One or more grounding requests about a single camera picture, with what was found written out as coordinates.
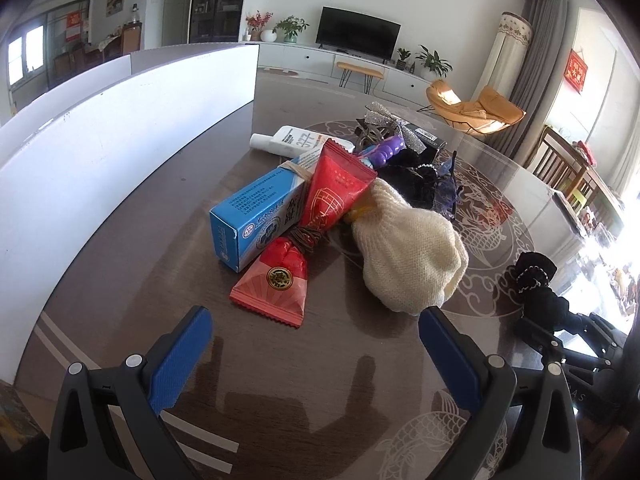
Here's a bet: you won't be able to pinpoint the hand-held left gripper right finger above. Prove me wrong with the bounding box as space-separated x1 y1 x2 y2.
418 305 593 480

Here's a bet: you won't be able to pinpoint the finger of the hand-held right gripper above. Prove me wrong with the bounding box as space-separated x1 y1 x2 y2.
513 319 608 373
555 311 628 348

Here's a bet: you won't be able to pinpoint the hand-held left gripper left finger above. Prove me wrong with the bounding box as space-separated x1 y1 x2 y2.
46 305 215 480

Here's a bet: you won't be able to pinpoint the black velvet scrunchie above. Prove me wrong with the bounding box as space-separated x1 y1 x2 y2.
507 251 571 332
377 152 451 211

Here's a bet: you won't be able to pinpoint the red candy packet gold seal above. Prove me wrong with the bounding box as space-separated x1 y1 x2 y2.
230 236 310 329

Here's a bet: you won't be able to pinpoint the blue and white toothpaste box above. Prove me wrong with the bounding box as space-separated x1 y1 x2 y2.
209 152 326 273

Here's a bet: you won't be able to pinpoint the brown cord hair tie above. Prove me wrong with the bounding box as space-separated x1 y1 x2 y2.
286 222 326 257

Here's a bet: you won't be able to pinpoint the large red candy packet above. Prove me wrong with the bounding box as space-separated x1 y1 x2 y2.
300 139 378 233

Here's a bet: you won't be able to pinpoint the large white cardboard box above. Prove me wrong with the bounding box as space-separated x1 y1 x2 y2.
0 42 261 386

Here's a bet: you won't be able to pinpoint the white lotion tube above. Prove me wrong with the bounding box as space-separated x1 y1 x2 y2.
249 125 356 158

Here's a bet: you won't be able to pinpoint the cream knitted pouch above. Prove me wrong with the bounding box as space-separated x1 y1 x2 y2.
350 178 470 316

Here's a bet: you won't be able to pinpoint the blue hair claw clip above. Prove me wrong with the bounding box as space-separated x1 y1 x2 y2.
432 152 466 221

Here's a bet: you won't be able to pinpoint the wooden slatted chair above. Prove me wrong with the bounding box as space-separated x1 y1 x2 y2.
525 125 588 196

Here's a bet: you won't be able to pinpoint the floral cushion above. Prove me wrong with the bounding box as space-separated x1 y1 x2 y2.
0 380 46 461

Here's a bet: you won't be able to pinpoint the purple plastic toy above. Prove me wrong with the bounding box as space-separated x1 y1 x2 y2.
357 136 406 168

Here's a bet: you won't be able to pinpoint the small black box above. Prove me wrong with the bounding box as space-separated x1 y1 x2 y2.
402 122 448 153

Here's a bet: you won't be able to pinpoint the orange lounge chair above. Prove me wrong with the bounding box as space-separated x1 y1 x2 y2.
425 79 527 136

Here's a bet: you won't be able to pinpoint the brown hair claw clip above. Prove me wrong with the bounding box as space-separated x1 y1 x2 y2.
354 119 386 148

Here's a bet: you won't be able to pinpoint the silver glitter bow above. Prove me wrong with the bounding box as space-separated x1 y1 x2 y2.
364 101 427 153

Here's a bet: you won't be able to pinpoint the grey curtain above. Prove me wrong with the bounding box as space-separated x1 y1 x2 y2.
492 0 568 158

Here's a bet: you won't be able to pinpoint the covered standing air conditioner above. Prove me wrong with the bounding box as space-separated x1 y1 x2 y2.
484 11 533 111

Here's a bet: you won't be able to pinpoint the leafy potted plant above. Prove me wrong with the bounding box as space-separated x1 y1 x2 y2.
415 45 453 80

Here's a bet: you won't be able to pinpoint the wooden bench hairpin legs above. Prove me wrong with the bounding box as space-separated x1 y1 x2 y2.
336 61 385 95

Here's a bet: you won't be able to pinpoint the white television cabinet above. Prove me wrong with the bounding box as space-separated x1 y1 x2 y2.
240 40 451 106

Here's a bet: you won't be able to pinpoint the black flat television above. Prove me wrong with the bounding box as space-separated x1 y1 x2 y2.
315 6 402 59

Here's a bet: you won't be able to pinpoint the red flowers in vase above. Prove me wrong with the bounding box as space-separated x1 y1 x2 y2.
245 10 273 42

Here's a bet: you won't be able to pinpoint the green potted plant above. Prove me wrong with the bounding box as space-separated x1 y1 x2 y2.
274 15 311 43

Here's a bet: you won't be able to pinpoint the dark glass display cabinet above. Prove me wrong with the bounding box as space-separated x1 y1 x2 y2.
189 0 251 45

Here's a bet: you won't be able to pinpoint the red wall hanging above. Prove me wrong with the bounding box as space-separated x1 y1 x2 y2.
563 49 587 93

